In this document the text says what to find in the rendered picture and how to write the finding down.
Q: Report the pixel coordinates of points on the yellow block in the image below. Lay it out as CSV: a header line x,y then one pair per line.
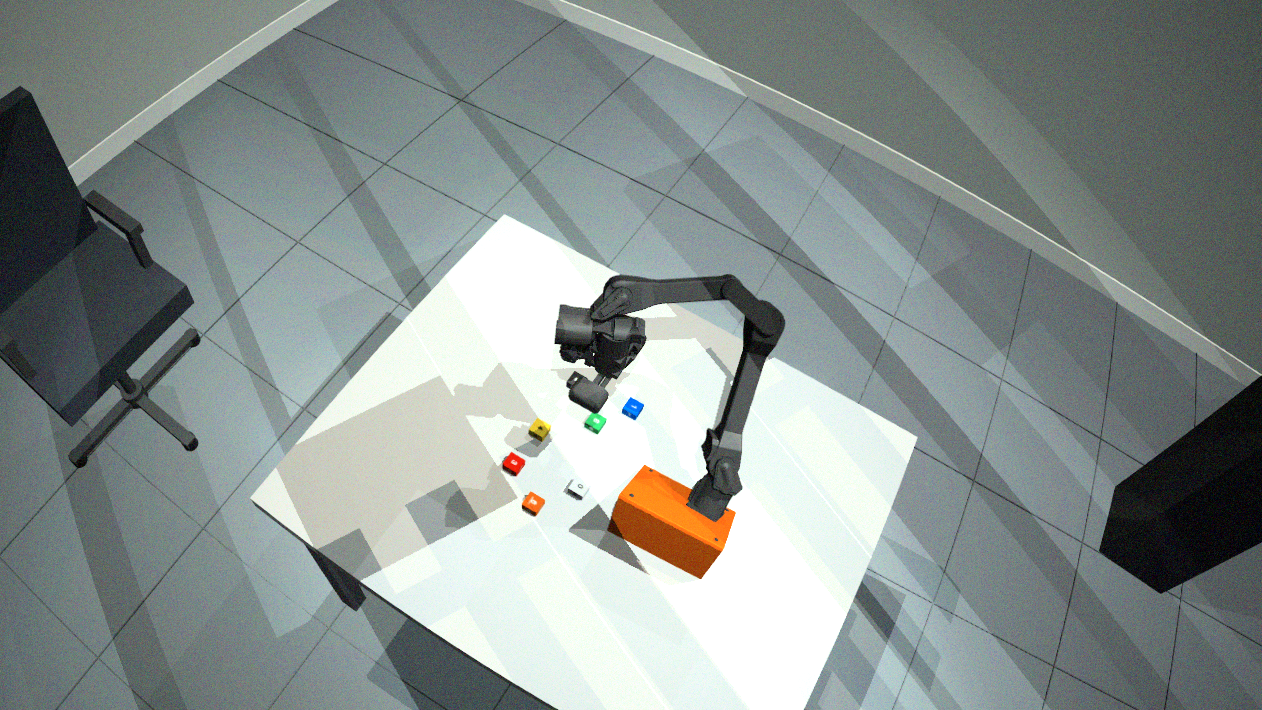
x,y
539,429

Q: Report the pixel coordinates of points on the blue block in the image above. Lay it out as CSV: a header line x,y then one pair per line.
x,y
632,408

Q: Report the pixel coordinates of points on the green block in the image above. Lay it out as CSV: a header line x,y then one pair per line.
x,y
595,423

